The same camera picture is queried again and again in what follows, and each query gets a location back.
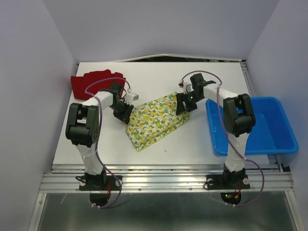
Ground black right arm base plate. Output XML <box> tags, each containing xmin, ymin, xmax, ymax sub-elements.
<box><xmin>203</xmin><ymin>174</ymin><xmax>251</xmax><ymax>191</ymax></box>

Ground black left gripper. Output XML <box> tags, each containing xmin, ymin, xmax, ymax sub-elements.
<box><xmin>110</xmin><ymin>100</ymin><xmax>134</xmax><ymax>124</ymax></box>

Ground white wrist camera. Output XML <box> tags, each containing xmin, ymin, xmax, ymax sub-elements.
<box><xmin>179</xmin><ymin>80</ymin><xmax>193</xmax><ymax>94</ymax></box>
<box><xmin>125</xmin><ymin>88</ymin><xmax>139</xmax><ymax>103</ymax></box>

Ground blue plastic bin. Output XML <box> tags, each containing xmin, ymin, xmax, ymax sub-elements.
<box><xmin>205</xmin><ymin>97</ymin><xmax>298</xmax><ymax>156</ymax></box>

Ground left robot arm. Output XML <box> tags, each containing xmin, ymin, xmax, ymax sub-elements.
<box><xmin>65</xmin><ymin>82</ymin><xmax>139</xmax><ymax>191</ymax></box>

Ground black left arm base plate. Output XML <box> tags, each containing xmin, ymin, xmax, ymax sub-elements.
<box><xmin>78</xmin><ymin>175</ymin><xmax>120</xmax><ymax>191</ymax></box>

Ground aluminium front rail frame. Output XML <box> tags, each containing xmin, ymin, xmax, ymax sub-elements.
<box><xmin>39</xmin><ymin>164</ymin><xmax>294</xmax><ymax>193</ymax></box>

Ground aluminium right side rail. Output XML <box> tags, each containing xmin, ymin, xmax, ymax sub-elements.
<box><xmin>240</xmin><ymin>62</ymin><xmax>255</xmax><ymax>96</ymax></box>

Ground red folded skirt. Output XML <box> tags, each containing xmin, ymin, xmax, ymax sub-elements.
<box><xmin>71</xmin><ymin>69</ymin><xmax>126</xmax><ymax>101</ymax></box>

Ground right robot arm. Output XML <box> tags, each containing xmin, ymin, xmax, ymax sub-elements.
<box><xmin>176</xmin><ymin>71</ymin><xmax>256</xmax><ymax>188</ymax></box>

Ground lemon print skirt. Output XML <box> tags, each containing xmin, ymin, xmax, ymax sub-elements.
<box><xmin>126</xmin><ymin>92</ymin><xmax>190</xmax><ymax>152</ymax></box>

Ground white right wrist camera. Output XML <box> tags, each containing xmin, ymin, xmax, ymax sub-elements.
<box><xmin>179</xmin><ymin>80</ymin><xmax>193</xmax><ymax>94</ymax></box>

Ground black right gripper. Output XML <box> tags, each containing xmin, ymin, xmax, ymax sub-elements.
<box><xmin>175</xmin><ymin>91</ymin><xmax>203</xmax><ymax>116</ymax></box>

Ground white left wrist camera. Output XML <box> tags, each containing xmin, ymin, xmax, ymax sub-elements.
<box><xmin>125</xmin><ymin>88</ymin><xmax>139</xmax><ymax>103</ymax></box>

